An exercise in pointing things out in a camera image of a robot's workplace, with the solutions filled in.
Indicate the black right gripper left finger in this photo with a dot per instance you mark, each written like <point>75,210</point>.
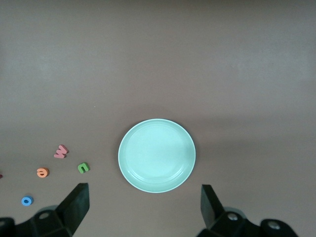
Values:
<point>74,209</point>

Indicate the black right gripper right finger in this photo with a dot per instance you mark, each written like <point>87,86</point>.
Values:
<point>212,212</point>

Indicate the green foam letter u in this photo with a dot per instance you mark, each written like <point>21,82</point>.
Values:
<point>80,169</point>

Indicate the orange foam letter e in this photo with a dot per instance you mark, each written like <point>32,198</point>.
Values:
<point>43,175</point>

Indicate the pink foam letter m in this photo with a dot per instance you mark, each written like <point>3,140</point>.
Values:
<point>60,151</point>

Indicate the blue foam letter o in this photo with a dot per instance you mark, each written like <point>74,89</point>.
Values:
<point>31,201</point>

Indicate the green plate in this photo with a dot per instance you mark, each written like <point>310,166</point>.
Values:
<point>156,155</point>

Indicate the brown table cover sheet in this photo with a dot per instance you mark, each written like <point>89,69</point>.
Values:
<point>158,61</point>

